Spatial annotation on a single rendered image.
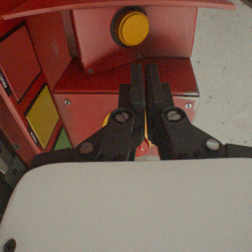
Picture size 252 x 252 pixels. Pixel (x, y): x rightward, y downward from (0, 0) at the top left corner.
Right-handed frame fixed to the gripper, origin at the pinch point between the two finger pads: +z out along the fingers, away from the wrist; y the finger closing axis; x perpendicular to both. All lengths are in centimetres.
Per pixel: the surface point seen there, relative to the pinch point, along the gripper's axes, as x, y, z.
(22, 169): -21.9, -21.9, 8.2
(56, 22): -6.0, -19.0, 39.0
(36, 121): -4.2, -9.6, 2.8
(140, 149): -9.6, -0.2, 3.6
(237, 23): -20, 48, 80
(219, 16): -18, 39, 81
